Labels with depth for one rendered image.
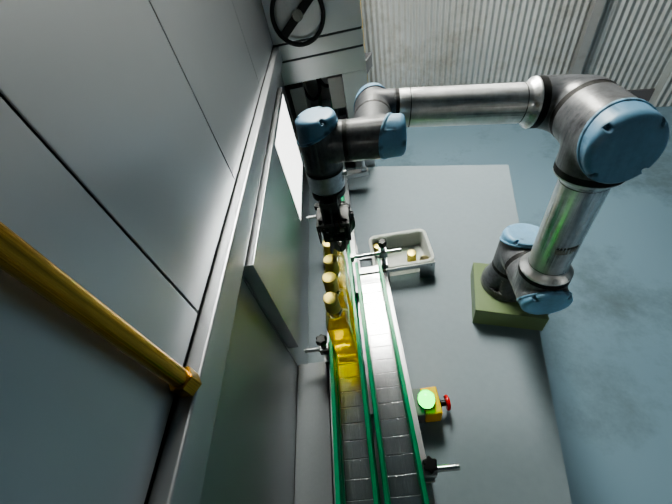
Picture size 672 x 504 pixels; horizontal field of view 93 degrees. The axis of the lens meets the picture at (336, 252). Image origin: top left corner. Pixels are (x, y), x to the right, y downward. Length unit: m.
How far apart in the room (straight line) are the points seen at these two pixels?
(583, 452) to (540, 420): 0.85
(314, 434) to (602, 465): 1.35
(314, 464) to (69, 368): 0.66
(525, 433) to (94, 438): 0.95
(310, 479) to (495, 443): 0.48
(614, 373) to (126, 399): 2.04
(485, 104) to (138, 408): 0.71
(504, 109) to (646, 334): 1.78
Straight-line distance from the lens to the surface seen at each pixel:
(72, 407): 0.34
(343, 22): 1.59
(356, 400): 0.92
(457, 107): 0.72
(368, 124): 0.59
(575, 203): 0.77
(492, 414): 1.06
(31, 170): 0.34
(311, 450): 0.91
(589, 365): 2.11
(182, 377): 0.41
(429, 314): 1.17
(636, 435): 2.05
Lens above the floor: 1.75
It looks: 46 degrees down
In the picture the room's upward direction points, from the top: 14 degrees counter-clockwise
